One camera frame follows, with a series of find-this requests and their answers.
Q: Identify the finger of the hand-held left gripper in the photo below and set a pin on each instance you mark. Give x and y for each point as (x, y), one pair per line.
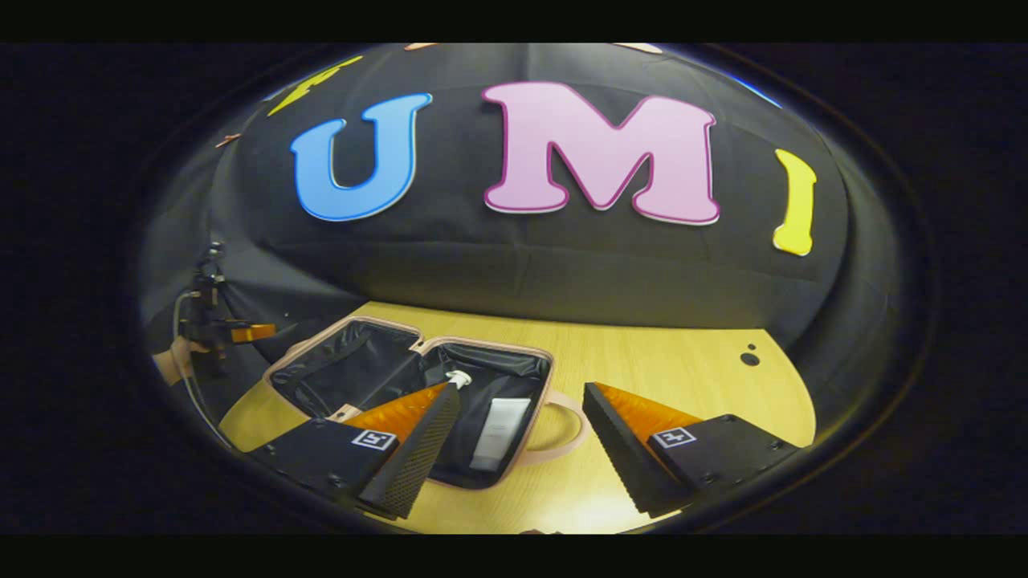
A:
(253, 331)

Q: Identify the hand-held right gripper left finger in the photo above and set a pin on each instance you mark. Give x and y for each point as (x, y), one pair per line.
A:
(422, 457)

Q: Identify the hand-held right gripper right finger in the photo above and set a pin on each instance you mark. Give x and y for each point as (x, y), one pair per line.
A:
(626, 466)

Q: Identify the white tube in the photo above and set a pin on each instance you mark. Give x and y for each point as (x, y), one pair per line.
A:
(499, 433)

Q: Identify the white pump bottle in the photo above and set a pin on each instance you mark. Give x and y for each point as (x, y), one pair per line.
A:
(459, 377)

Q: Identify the pink suitcase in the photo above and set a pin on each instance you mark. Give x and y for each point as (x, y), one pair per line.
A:
(353, 361)

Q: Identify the black backdrop cloth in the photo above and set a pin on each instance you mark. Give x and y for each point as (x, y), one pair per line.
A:
(562, 265)

